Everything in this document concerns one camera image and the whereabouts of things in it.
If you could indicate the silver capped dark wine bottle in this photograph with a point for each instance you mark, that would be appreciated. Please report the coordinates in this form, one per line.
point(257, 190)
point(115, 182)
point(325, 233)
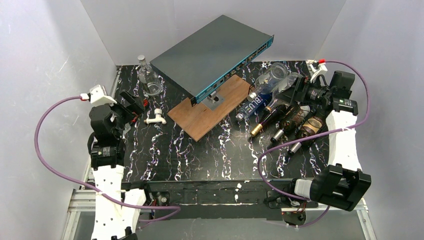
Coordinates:
point(291, 121)

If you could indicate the dark bottle brown label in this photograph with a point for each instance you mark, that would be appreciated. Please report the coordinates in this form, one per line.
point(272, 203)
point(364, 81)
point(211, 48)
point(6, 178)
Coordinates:
point(313, 125)

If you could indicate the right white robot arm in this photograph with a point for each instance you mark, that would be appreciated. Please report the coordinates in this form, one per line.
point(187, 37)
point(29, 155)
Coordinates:
point(342, 183)

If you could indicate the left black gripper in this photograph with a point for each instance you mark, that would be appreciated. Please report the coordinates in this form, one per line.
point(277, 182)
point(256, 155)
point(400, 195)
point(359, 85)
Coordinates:
point(129, 103)

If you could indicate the clear round glass bottle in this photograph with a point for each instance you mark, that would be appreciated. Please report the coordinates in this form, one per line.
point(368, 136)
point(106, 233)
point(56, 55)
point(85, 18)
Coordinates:
point(150, 82)

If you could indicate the red utility knife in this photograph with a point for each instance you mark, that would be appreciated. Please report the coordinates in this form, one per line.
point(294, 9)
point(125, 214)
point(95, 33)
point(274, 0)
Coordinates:
point(135, 119)

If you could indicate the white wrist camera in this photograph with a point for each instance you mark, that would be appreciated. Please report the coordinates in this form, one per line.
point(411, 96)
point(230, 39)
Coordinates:
point(98, 96)
point(316, 68)

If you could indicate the clear silver capped bottle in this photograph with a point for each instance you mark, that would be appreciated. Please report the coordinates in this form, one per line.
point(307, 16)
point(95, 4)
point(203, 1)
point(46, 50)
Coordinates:
point(265, 83)

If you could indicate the blue square bottle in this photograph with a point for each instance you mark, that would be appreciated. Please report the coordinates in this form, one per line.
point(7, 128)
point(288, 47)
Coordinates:
point(252, 106)

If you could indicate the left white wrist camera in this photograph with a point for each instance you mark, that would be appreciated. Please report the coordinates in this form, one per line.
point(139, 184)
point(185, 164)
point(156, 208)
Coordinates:
point(98, 96)

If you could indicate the teal network switch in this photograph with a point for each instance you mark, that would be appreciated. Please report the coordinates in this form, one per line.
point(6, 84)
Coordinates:
point(206, 59)

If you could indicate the metal switch stand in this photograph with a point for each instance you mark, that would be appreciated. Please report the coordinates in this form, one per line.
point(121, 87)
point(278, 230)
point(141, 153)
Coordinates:
point(213, 101)

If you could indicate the gold capped wine bottle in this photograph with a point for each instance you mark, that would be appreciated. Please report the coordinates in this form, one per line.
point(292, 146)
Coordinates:
point(270, 114)

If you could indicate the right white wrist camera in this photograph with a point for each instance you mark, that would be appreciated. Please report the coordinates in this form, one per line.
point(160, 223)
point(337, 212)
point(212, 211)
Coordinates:
point(316, 68)

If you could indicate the aluminium frame rail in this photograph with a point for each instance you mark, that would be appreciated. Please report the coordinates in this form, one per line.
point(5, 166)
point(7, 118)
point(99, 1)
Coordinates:
point(81, 209)

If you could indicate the wooden board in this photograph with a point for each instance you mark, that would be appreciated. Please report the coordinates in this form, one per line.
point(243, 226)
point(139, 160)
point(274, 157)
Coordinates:
point(199, 119)

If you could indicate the white plastic faucet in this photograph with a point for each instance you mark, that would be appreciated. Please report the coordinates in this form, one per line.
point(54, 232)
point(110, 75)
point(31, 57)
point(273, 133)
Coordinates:
point(158, 118)

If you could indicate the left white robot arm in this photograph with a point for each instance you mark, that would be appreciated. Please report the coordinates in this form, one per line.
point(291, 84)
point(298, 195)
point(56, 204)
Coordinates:
point(112, 220)

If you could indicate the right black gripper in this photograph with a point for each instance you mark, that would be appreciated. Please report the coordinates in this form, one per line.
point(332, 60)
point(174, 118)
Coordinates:
point(298, 93)

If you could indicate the clear bottle black gold label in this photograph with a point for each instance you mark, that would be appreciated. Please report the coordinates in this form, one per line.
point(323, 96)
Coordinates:
point(277, 93)

